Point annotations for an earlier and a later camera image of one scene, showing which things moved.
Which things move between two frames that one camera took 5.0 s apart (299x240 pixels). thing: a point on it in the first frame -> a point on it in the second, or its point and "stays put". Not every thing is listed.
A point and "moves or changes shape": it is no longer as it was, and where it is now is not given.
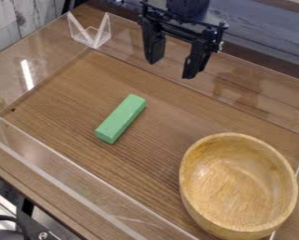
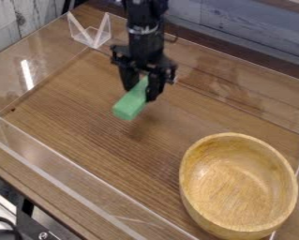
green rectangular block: (125, 113) moves or changes shape
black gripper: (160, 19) -> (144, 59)
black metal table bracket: (31, 229) stays put
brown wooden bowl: (239, 185) stays put
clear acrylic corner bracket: (92, 37) stays put
